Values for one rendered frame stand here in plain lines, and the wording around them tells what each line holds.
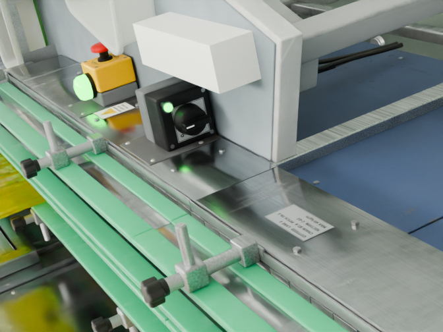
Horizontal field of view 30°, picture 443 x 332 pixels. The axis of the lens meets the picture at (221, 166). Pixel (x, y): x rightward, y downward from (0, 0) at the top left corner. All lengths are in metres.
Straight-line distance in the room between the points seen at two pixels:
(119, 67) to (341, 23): 0.48
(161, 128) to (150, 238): 0.22
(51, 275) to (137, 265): 0.54
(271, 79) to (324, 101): 0.31
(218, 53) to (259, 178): 0.17
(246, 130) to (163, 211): 0.17
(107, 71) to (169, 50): 0.32
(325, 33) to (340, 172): 0.18
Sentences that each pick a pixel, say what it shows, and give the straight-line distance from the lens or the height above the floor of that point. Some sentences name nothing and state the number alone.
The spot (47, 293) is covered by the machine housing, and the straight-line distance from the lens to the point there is 1.56.
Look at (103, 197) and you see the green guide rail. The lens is 1.13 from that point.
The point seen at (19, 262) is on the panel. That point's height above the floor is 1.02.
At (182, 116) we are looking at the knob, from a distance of 1.14.
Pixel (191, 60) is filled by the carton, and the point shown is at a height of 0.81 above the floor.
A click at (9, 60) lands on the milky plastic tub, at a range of 2.04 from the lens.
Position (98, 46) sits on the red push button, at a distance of 1.43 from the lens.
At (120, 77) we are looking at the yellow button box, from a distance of 1.42.
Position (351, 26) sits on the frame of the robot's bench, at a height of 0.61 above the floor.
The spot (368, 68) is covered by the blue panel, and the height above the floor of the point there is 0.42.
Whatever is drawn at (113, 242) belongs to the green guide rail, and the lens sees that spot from 1.17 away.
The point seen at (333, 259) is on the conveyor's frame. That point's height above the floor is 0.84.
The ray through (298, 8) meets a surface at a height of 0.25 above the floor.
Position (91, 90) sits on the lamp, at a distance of 1.43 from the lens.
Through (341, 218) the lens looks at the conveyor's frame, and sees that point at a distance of 0.91.
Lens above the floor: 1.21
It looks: 22 degrees down
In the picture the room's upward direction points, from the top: 112 degrees counter-clockwise
